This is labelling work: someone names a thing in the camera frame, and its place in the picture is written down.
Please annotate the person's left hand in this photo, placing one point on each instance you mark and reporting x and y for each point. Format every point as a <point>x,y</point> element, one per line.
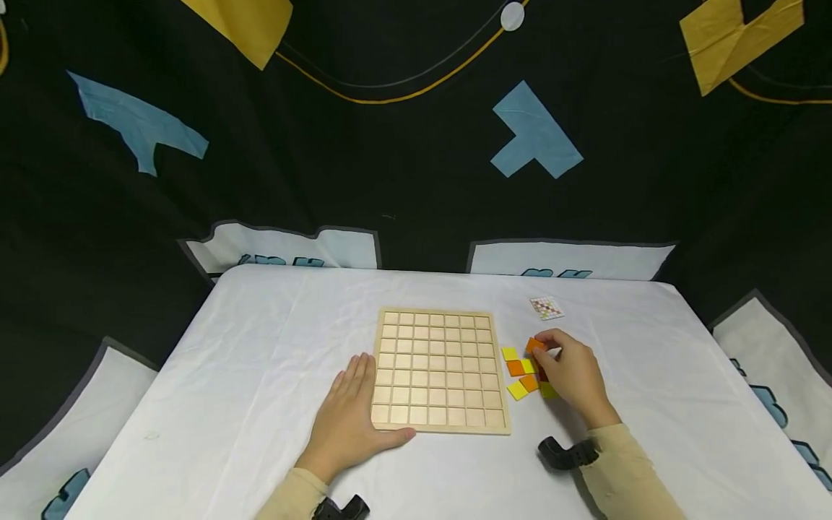
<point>348,422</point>

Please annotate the person's right hand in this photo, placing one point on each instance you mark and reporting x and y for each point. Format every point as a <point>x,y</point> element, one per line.
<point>578,383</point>

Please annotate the person's right thumb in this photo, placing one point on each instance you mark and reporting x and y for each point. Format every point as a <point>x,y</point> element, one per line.
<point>551,356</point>

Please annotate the person's right index finger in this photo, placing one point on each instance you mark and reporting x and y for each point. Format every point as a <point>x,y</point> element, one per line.
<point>554,336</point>

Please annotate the person's left thumb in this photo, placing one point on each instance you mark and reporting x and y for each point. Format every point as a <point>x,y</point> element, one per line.
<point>396,435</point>

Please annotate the person's left fingers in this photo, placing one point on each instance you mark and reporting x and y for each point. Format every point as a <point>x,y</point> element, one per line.
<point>356,375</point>

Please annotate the orange square tile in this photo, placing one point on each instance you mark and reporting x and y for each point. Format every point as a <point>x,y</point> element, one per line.
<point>533,345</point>

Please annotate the person's left forearm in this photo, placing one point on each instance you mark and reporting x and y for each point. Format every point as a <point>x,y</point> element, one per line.
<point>296,498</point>

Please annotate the person's right forearm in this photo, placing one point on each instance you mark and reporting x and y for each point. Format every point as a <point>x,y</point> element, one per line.
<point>627,477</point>

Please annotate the small checkered pattern card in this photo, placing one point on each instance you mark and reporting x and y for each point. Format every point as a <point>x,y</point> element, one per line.
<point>546,308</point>

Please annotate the pile of coloured tiles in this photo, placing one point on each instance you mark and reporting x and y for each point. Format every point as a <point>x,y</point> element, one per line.
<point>516,368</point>

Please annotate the wooden grid board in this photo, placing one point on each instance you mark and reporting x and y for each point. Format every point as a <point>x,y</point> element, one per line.
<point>439,372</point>

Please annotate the black wrist band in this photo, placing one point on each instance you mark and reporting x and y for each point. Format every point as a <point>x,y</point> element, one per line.
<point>341,509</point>
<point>565,453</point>

